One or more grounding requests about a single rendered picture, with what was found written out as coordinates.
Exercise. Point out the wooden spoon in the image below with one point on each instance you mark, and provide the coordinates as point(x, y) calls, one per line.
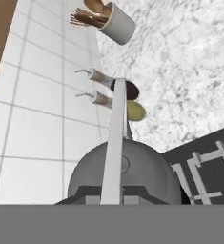
point(99, 6)

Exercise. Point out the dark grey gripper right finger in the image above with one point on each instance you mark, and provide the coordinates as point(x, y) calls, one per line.
point(135, 193)

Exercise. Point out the black hob with white grates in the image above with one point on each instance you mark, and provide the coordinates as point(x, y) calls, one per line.
point(212, 178)

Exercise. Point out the dark brown round fruit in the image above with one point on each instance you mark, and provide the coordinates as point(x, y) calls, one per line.
point(132, 90)

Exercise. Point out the wooden fork utensil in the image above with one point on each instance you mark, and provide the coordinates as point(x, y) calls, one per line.
point(89, 18)

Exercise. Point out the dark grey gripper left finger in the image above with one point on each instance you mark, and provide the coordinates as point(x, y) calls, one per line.
point(88, 193)

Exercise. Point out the yellow-green round fruit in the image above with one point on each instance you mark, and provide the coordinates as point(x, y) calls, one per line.
point(135, 110)

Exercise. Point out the white utensil pot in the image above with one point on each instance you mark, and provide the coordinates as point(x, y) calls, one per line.
point(119, 27)

